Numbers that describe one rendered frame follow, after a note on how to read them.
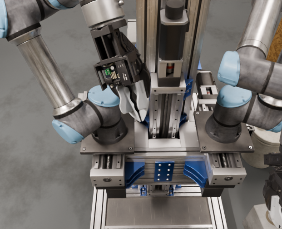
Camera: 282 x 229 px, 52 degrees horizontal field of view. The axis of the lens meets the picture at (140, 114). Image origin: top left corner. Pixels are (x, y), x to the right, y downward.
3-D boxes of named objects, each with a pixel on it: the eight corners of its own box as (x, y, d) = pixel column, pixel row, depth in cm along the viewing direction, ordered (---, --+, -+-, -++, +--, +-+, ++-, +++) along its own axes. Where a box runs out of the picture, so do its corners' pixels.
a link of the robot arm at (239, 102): (217, 100, 123) (224, 76, 113) (249, 110, 119) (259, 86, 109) (209, 119, 116) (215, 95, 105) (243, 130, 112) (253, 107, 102)
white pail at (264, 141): (271, 139, 250) (292, 102, 215) (282, 170, 230) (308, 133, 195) (235, 140, 250) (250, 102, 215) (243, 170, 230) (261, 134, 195)
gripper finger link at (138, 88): (136, 129, 59) (122, 87, 56) (142, 118, 64) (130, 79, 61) (150, 126, 58) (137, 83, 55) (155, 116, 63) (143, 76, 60)
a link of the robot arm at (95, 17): (90, 7, 59) (126, -7, 56) (97, 29, 60) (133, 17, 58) (74, 8, 52) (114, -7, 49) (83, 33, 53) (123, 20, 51)
